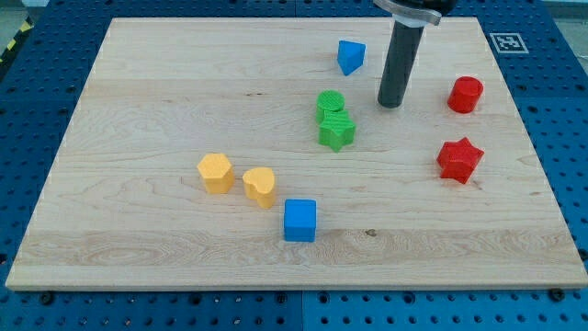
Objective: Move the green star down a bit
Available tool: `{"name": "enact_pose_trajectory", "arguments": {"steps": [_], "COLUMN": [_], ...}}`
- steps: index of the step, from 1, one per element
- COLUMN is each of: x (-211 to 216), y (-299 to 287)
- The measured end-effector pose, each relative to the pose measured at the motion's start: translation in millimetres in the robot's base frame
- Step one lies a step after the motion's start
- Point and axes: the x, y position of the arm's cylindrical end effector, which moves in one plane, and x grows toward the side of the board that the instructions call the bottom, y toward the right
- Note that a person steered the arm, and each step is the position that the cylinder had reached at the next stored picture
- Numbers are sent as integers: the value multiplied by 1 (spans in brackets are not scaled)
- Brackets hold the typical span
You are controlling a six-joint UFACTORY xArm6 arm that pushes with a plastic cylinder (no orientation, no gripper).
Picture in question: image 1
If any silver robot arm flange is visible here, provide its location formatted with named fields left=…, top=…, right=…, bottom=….
left=373, top=0, right=458, bottom=28

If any green star block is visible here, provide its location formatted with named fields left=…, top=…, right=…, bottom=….
left=318, top=110, right=356, bottom=152

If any red star block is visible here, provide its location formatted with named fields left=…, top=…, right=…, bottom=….
left=436, top=137, right=484, bottom=184

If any yellow heart block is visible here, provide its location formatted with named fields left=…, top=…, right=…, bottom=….
left=243, top=167, right=277, bottom=209

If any blue cube block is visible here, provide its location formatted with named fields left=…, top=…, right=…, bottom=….
left=283, top=199, right=317, bottom=242

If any green cylinder block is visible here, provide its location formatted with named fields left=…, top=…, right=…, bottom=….
left=315, top=90, right=345, bottom=124

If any yellow hexagon block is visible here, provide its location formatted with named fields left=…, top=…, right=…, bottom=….
left=197, top=154, right=235, bottom=194

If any wooden board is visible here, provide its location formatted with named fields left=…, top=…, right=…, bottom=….
left=6, top=17, right=587, bottom=291

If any blue triangle block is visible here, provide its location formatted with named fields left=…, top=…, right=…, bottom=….
left=337, top=40, right=367, bottom=76

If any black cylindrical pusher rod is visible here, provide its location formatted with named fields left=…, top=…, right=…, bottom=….
left=378, top=20, right=424, bottom=108

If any red cylinder block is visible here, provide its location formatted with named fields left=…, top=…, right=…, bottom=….
left=447, top=76, right=483, bottom=114

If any white fiducial marker tag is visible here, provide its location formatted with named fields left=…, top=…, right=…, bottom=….
left=490, top=32, right=528, bottom=54

